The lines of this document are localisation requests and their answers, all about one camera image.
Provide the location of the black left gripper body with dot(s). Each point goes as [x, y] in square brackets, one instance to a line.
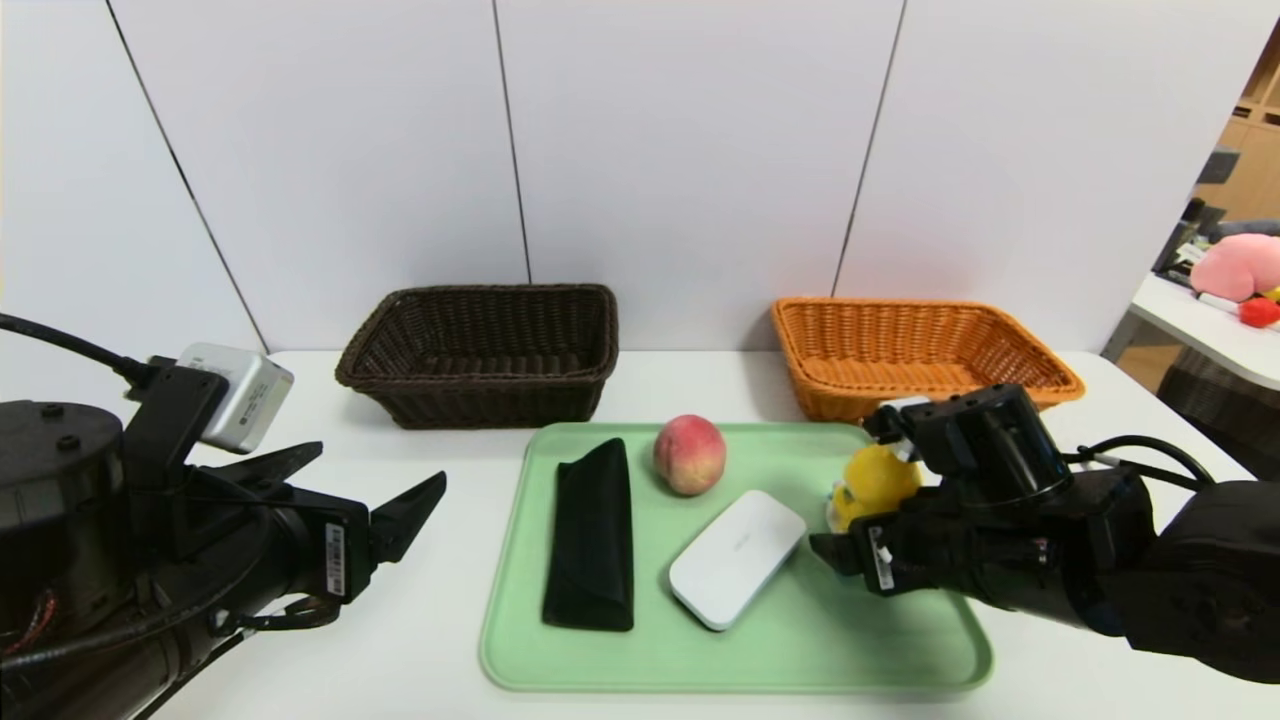
[338, 560]

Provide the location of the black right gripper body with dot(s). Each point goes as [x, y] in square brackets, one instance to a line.
[880, 557]

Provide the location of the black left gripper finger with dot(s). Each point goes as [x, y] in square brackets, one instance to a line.
[270, 467]
[403, 518]

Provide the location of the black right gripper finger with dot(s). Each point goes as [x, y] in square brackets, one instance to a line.
[848, 556]

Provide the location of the yellow duck toy car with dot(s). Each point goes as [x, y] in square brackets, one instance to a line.
[880, 482]

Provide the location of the red yellow peach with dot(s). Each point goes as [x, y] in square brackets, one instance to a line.
[690, 455]

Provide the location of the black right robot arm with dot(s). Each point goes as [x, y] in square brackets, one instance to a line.
[1200, 570]

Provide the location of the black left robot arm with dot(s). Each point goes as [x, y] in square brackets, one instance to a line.
[60, 500]

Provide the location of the dark brown wicker basket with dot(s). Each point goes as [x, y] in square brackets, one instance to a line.
[480, 400]

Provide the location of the orange wicker basket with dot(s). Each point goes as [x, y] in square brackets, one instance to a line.
[850, 360]

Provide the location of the white rounded power bank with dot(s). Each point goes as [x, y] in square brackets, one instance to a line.
[735, 560]

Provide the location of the black glasses case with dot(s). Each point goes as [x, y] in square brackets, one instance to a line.
[590, 540]

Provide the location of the light green plastic tray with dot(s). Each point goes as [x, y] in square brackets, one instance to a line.
[650, 650]

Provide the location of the white side table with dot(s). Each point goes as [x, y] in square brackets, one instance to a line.
[1190, 335]

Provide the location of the small red toy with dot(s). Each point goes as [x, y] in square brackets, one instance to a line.
[1256, 312]

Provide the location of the pink plush toy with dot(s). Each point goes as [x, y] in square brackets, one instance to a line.
[1235, 268]

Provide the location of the wooden shelf unit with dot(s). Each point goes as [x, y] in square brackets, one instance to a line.
[1250, 170]

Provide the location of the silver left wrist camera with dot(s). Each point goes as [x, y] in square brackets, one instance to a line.
[248, 400]

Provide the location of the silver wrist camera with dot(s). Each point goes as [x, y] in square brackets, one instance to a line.
[248, 400]
[900, 412]

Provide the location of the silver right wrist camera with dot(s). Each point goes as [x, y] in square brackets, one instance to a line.
[900, 412]

